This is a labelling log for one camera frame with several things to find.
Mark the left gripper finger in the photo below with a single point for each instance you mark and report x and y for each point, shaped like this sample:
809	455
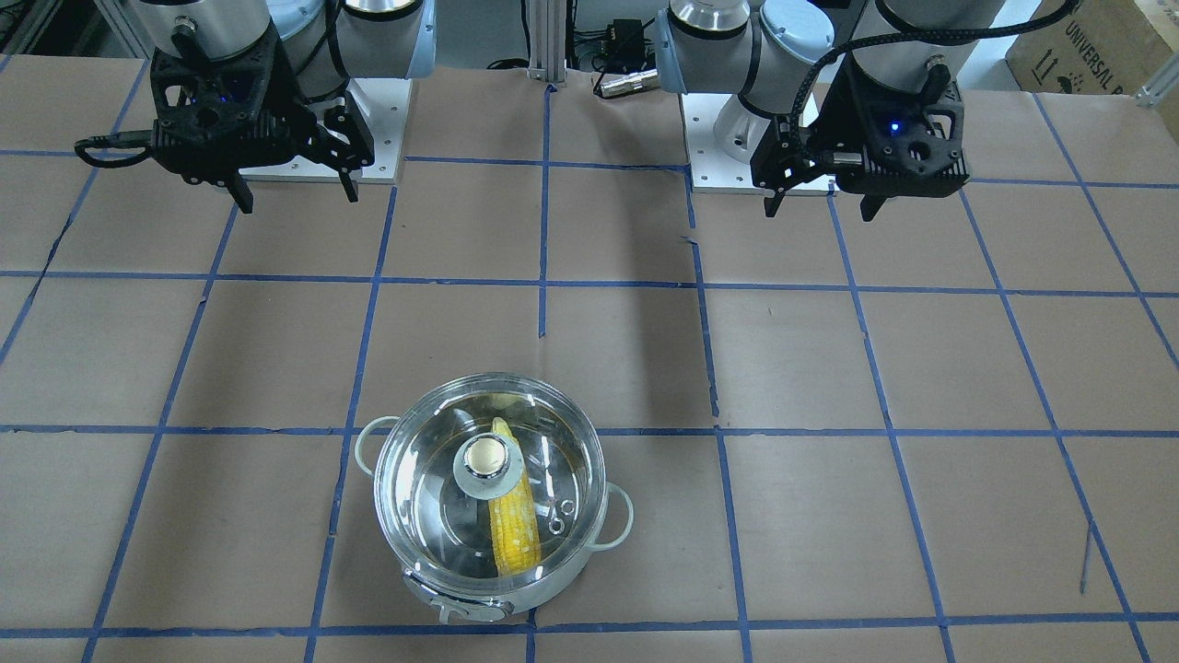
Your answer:
773	202
871	204

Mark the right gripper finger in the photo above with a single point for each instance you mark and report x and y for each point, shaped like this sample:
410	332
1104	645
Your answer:
240	193
348	185

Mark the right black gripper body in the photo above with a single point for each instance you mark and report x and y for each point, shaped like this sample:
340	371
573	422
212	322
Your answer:
289	103

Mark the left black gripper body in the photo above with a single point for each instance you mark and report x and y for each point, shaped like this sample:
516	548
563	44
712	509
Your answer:
822	123

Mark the glass pot lid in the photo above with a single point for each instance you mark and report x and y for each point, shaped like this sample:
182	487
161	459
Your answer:
490	479

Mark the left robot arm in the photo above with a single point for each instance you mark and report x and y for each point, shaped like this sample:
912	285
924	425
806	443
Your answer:
781	57

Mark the pale green steel pot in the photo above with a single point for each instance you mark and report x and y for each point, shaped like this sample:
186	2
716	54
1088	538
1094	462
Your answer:
493	516

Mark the black power adapter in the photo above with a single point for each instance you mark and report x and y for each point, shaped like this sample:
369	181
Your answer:
625	39

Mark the aluminium frame post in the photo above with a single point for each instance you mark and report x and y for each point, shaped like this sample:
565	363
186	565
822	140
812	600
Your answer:
547	36

